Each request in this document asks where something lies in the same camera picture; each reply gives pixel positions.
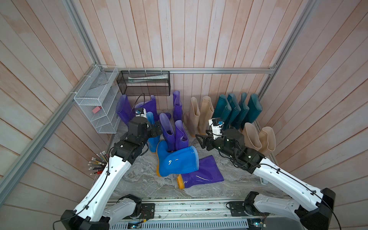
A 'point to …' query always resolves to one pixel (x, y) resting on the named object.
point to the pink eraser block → (97, 109)
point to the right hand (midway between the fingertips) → (200, 132)
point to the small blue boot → (153, 141)
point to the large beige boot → (267, 138)
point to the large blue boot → (176, 161)
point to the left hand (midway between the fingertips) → (152, 125)
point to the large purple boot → (208, 172)
